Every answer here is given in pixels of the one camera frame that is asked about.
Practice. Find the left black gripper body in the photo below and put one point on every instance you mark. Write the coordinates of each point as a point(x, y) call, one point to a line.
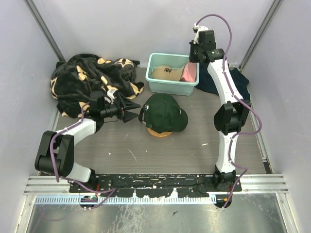
point(115, 109)

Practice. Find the black floral fleece blanket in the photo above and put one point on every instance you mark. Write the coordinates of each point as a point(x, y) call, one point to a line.
point(73, 82)

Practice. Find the right aluminium corner post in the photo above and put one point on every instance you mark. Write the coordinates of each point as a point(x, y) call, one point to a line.
point(260, 32)

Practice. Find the left aluminium corner post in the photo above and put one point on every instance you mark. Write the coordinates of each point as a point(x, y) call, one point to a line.
point(44, 29)

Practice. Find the green baseball cap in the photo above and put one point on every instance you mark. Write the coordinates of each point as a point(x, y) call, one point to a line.
point(161, 113)

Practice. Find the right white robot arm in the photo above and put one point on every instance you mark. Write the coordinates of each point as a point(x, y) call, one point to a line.
point(233, 112)

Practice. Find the wooden hat stand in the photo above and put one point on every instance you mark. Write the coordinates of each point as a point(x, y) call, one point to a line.
point(158, 135)

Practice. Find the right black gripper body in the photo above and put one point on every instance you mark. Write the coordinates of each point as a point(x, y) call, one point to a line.
point(195, 50)

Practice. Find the pink baseball cap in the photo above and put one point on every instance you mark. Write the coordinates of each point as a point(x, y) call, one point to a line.
point(189, 73)

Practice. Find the white slotted cable duct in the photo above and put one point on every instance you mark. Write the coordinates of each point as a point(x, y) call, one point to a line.
point(93, 200)

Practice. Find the navy blue sweater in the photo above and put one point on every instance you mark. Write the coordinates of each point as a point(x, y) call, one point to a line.
point(207, 84)

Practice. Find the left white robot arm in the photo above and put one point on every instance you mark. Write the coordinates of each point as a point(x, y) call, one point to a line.
point(55, 154)

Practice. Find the aluminium corner post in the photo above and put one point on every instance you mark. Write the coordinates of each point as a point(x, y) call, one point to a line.
point(260, 32)
point(44, 29)

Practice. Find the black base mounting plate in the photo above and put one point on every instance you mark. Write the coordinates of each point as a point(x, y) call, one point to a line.
point(157, 185)

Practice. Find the aluminium front rail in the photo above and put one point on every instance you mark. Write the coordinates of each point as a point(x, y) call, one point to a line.
point(250, 183)

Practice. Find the teal plastic bin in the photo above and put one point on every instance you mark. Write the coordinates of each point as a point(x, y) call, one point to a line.
point(170, 87)

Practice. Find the tan baseball cap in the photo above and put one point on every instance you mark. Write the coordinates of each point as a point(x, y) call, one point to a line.
point(167, 73)

